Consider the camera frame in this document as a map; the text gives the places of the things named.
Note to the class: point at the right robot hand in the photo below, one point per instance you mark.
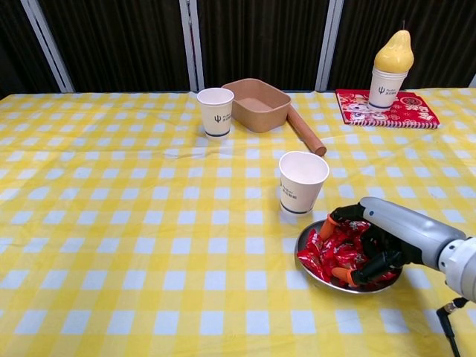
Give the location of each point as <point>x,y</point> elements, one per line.
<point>401,227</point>

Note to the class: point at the round metal plate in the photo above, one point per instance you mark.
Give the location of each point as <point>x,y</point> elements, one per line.
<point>375,288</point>

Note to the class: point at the white paper cup blue logo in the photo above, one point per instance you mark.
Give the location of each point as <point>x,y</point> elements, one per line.
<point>297,197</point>
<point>385,93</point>
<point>215,119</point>

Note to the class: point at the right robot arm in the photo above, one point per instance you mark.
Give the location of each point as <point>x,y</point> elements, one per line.
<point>461,267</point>

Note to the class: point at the red spiral notebook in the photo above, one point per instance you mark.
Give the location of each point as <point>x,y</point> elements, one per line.
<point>409,111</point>

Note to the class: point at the wooden rolling pin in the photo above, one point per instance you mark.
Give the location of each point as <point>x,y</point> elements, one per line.
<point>306,132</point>

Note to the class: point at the yellow pear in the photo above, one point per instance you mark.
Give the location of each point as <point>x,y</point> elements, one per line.
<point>394,52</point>

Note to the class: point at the brown paper food box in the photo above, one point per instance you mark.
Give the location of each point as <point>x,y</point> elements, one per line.
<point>260,119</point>

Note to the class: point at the yellow white checkered tablecloth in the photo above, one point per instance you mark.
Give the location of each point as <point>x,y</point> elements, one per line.
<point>148,223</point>

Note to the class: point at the grey metal partition post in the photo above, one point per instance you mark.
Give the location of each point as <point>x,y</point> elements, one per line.
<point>330,44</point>
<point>189,37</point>
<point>48,44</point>
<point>473,81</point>

